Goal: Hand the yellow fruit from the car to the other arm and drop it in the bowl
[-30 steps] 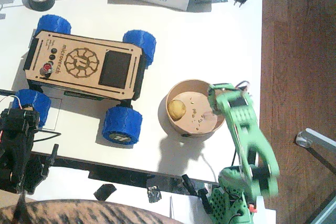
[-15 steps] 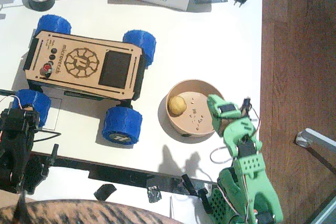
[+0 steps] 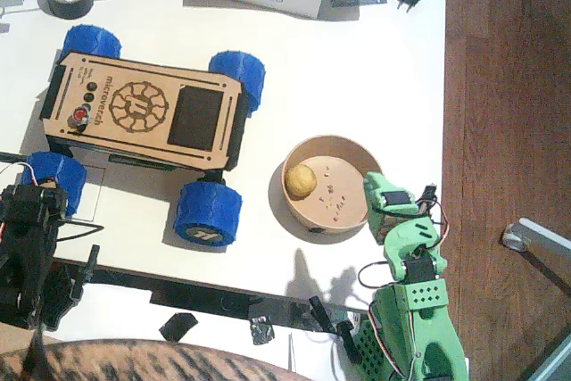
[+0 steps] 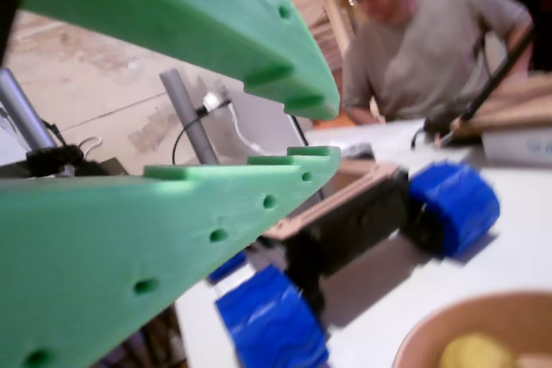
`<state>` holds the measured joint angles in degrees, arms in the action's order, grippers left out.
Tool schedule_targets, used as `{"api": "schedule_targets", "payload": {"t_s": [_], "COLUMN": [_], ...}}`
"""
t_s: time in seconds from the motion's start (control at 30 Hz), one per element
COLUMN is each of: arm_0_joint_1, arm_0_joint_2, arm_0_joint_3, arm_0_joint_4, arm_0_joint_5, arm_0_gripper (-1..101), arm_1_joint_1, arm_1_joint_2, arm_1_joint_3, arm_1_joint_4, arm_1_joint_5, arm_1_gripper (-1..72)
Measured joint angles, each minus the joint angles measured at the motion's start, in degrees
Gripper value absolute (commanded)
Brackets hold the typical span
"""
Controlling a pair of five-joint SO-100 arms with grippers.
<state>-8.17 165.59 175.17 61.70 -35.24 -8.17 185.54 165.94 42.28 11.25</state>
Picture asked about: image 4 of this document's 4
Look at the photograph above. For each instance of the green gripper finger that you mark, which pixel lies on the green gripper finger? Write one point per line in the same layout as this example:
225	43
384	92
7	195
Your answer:
108	256
172	6

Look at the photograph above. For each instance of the round brown cardboard bowl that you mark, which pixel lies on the round brown cardboard bowl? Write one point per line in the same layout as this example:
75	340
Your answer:
496	312

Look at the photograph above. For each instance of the grey metal pole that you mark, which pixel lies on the grey metal pole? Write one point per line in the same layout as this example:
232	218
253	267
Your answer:
21	114
194	126

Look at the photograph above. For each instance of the wooden rover with blue wheels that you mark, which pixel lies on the wooden rover with blue wheels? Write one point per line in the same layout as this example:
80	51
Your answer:
353	221

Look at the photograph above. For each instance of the person in grey shirt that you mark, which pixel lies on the person in grey shirt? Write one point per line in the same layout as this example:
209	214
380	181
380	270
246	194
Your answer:
422	49

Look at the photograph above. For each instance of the black tripod stand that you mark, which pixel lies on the black tripod stand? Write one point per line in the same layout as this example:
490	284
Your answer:
487	88

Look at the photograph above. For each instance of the brown wooden board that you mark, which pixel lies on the brown wooden board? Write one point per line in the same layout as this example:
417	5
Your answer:
517	101

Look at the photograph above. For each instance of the white SUNLU box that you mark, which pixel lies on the white SUNLU box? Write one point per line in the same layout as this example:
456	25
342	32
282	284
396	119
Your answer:
517	148

